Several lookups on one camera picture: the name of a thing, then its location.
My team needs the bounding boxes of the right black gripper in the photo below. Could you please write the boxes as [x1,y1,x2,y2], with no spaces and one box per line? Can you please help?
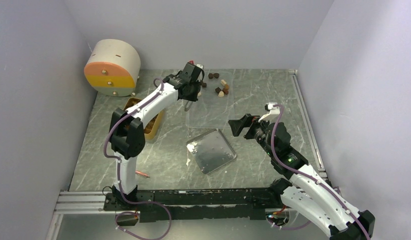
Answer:
[228,113,276,158]

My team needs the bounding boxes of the purple cable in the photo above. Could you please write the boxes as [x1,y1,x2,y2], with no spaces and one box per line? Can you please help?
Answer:
[266,104,373,240]
[102,77,173,240]

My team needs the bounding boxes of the square silver metal lid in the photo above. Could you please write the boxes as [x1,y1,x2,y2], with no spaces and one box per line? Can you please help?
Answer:
[186,129,238,175]

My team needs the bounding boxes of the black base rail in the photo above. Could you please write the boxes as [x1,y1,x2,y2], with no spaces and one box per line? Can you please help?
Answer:
[103,187,288,223]

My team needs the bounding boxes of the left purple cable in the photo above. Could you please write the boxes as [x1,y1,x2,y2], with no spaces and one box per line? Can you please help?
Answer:
[102,77,173,240]

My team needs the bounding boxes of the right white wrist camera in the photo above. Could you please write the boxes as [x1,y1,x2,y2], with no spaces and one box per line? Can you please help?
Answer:
[258,102,281,123]

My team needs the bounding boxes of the red pen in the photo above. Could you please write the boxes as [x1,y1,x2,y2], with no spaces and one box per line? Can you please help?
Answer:
[135,170,150,178]

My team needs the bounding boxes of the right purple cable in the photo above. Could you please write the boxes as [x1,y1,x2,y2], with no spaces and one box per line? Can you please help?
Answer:
[266,104,373,240]

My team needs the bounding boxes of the gold chocolate box tray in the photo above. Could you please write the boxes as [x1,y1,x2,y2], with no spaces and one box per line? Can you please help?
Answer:
[123,97,165,142]

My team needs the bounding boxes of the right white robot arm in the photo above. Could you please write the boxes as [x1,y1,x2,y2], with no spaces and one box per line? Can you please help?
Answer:
[228,114,376,240]

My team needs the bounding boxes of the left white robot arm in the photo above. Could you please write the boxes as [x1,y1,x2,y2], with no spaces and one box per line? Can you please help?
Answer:
[103,61,205,210]

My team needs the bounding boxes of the round pastel drawer box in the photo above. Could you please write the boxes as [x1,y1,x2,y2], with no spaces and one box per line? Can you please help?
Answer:
[83,39,141,97]

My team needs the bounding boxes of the clear plastic tray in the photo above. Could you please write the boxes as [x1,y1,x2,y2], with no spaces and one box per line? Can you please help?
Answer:
[186,69,235,129]

